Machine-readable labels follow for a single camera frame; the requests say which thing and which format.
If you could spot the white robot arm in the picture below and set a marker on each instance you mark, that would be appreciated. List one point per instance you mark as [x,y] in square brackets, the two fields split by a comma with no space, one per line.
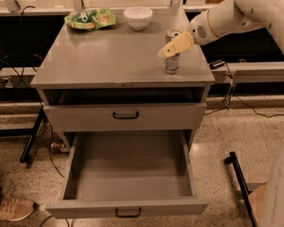
[265,205]

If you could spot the silver redbull can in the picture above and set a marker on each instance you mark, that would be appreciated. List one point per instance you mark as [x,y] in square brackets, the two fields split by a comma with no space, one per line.
[171,64]

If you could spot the black metal stand bar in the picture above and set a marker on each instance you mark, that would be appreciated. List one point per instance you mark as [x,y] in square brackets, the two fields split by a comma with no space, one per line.
[232,159]

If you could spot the white bowl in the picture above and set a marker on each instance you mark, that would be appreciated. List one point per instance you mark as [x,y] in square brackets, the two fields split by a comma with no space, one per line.
[138,18]

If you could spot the black power adapter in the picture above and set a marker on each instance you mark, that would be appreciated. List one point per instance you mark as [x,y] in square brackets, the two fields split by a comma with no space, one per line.
[216,64]

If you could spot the grey drawer cabinet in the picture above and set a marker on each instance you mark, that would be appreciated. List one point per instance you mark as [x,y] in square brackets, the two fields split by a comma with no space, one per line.
[120,66]

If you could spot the cardboard box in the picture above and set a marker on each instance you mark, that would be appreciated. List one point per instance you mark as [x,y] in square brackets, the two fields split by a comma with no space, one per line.
[256,200]

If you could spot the black table leg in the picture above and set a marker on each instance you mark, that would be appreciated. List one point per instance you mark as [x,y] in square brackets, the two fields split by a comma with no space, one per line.
[25,158]

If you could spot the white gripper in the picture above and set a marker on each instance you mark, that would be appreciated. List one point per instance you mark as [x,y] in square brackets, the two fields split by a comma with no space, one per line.
[199,28]

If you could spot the closed grey upper drawer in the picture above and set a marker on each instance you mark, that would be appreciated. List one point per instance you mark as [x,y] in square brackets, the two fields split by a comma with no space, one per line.
[126,117]

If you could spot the open grey lower drawer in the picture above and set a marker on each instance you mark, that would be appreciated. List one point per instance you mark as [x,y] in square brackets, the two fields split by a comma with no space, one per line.
[128,174]

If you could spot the tan sneaker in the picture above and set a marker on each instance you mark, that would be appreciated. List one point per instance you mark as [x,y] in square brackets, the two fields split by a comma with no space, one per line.
[13,209]

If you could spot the green chip bag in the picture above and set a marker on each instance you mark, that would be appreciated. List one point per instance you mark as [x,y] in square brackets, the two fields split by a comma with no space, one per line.
[92,19]

